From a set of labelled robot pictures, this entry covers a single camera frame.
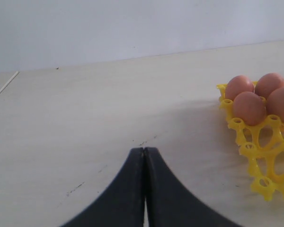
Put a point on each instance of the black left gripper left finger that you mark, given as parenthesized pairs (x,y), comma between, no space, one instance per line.
(121,204)

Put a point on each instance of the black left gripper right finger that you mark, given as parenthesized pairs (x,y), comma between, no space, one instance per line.
(170,203)

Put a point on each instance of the brown egg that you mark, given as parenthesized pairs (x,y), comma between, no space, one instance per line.
(269,83)
(250,108)
(237,85)

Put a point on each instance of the brown egg second row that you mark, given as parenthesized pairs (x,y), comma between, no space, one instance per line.
(275,103)

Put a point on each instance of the yellow plastic egg tray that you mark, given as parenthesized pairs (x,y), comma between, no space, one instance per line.
(260,144)

